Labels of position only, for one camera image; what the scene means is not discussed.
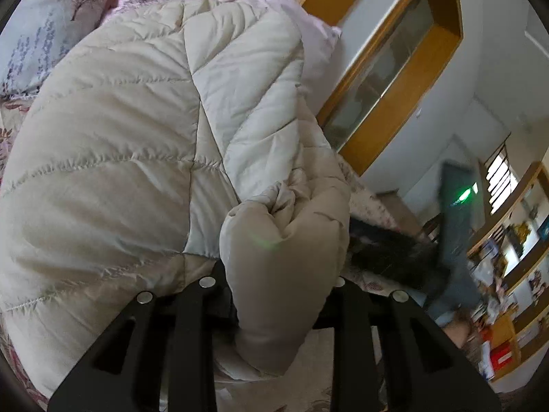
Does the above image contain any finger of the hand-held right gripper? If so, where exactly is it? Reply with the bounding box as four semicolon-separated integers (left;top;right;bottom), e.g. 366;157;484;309
348;218;440;289

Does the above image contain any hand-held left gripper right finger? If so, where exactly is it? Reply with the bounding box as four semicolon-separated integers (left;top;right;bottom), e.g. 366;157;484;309
312;276;502;412

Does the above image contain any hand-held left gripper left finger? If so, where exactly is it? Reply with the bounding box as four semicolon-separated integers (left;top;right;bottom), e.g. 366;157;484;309
47;261;239;412

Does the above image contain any cream quilted duvet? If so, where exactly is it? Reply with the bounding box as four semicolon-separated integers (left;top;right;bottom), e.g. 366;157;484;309
0;0;353;400

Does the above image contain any person's right hand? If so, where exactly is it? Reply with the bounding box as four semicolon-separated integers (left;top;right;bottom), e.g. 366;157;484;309
444;309;473;349

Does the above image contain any barred window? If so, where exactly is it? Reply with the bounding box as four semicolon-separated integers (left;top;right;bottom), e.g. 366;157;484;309
484;145;512;216

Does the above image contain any wooden shelf with items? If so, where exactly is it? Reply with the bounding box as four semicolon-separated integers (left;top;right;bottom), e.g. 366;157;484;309
465;162;549;384

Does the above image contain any pink flower print pillow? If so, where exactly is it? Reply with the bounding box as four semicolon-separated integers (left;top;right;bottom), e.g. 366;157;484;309
98;0;344;114

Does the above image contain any tree print pillow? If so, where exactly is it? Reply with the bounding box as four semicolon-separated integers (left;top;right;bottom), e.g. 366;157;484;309
0;0;143;96

